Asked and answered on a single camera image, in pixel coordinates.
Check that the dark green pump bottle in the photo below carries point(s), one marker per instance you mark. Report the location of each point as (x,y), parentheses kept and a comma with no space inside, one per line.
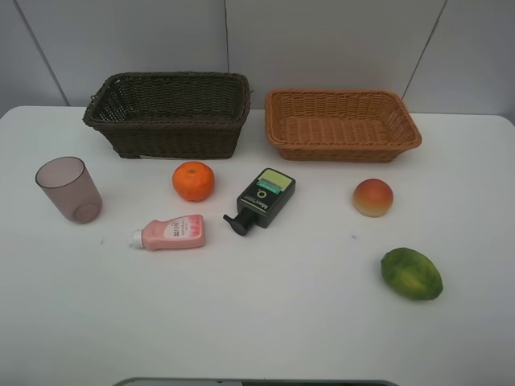
(261,201)

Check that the pink bottle white cap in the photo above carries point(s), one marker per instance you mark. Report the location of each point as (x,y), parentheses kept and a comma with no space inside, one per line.
(183,232)

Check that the red yellow peach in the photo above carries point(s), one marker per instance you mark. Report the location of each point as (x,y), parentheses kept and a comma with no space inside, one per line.
(372,198)

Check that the green mango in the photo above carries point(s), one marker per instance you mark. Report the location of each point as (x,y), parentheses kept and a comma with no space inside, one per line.
(411,275)

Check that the translucent purple plastic cup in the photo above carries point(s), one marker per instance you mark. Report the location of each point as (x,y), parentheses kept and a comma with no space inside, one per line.
(67,183)

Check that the orange mandarin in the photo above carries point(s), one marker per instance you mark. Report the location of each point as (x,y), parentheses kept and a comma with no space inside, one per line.
(193,181)

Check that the orange wicker basket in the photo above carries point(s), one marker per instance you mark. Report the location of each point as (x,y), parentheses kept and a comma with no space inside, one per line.
(339,125)

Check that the dark brown wicker basket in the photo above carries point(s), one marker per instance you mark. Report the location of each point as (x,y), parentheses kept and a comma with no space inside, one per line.
(184,115)

